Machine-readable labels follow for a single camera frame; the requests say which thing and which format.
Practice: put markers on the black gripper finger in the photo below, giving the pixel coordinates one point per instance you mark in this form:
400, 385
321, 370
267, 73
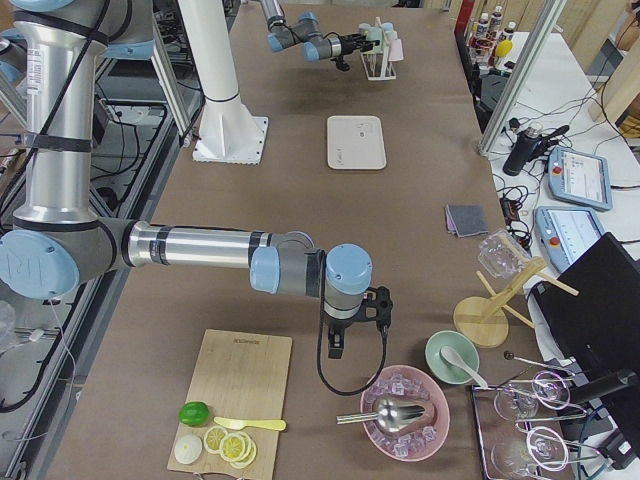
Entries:
335, 350
367, 46

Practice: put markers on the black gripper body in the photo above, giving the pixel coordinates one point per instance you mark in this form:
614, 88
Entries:
335, 324
346, 44

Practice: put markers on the green cup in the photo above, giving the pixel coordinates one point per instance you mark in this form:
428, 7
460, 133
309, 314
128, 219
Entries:
373, 35

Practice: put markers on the cream white cup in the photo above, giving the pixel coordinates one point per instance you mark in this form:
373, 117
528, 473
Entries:
390, 35

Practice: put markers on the pink cup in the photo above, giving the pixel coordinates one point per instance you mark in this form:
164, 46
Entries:
396, 53

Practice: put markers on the cream rabbit tray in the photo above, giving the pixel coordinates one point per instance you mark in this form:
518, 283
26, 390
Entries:
355, 142

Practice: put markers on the wooden cup stand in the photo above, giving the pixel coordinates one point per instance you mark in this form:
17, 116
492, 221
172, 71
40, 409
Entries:
483, 320

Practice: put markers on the clear glass cup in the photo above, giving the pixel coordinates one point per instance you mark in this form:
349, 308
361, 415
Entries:
501, 255

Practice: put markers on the metal glass rack tray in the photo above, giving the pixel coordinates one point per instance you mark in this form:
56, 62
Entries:
492, 429

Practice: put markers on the pink bowl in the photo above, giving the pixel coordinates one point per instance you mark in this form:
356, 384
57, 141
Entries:
420, 441

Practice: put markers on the metal ice scoop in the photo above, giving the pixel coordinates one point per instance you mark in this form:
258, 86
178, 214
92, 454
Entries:
393, 415

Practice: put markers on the bamboo cutting board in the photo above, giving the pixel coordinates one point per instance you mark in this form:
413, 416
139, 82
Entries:
240, 376

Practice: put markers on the yellow plastic knife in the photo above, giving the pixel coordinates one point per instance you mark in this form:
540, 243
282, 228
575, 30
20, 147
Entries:
240, 424

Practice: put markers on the white ceramic spoon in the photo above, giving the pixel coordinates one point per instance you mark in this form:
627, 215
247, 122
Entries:
451, 356

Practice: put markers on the lemon slice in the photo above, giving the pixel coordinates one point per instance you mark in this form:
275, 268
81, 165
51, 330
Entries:
233, 447
213, 437
249, 456

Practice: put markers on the purple folded cloth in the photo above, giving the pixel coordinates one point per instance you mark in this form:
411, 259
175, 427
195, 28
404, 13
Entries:
449, 221

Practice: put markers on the green lime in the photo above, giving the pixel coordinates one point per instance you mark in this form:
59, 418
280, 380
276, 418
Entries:
194, 414

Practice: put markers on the grey folded cloth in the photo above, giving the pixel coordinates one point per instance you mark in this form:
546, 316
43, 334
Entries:
469, 220

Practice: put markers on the black bottle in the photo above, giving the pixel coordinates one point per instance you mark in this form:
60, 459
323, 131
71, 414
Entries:
526, 143

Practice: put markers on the wine glass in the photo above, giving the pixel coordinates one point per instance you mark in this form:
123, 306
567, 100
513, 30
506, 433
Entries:
537, 399
538, 453

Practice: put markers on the blue teach pendant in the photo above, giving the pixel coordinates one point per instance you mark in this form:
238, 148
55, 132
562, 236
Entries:
567, 233
580, 178

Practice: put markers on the black laptop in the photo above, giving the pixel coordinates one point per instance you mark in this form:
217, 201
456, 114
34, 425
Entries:
599, 327

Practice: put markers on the white wire cup rack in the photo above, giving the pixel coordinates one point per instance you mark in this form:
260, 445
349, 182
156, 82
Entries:
375, 63

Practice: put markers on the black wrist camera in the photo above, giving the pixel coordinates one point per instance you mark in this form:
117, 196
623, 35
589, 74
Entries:
341, 64

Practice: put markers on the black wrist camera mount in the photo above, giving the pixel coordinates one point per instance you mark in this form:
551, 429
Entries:
376, 306

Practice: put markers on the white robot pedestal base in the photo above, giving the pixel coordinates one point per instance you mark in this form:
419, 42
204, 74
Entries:
228, 132

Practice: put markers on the aluminium frame post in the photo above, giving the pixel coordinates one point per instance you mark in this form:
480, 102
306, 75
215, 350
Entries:
536, 40

